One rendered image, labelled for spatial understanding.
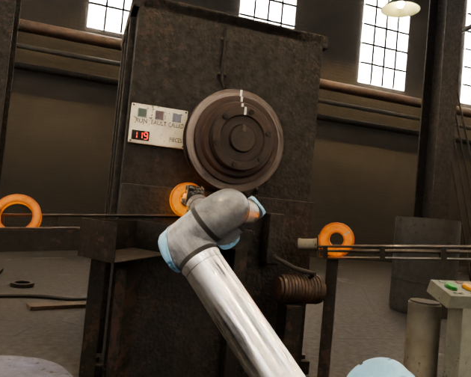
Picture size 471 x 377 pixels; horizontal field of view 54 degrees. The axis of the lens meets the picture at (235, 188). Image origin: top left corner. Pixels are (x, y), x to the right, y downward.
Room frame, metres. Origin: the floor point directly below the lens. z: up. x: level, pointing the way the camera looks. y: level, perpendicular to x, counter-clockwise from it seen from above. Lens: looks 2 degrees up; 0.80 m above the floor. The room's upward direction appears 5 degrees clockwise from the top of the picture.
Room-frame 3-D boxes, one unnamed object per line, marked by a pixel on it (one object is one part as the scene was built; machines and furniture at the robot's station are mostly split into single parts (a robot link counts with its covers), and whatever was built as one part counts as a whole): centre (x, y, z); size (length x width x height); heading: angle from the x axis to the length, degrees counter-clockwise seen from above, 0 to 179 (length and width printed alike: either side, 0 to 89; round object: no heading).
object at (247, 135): (2.04, -0.01, 1.11); 0.28 x 0.06 x 0.28; 108
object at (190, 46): (2.54, 0.16, 0.88); 1.08 x 0.73 x 1.76; 108
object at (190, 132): (2.13, 0.03, 1.11); 0.47 x 0.06 x 0.47; 108
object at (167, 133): (2.13, 0.38, 1.15); 0.26 x 0.02 x 0.18; 108
